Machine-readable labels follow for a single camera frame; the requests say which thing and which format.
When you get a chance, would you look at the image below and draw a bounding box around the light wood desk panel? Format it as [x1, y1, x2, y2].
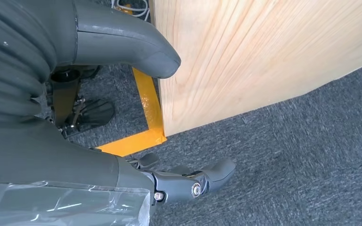
[148, 0, 362, 137]

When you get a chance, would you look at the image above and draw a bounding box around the white cable bundle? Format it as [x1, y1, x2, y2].
[110, 0, 151, 18]

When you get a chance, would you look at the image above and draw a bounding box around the clear plastic film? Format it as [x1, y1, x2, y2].
[0, 181, 151, 226]

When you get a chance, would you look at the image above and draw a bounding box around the yellow floor tape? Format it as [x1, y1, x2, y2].
[96, 67, 168, 158]

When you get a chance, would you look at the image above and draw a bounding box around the black robot leg mechanism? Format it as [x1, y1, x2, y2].
[45, 65, 116, 140]

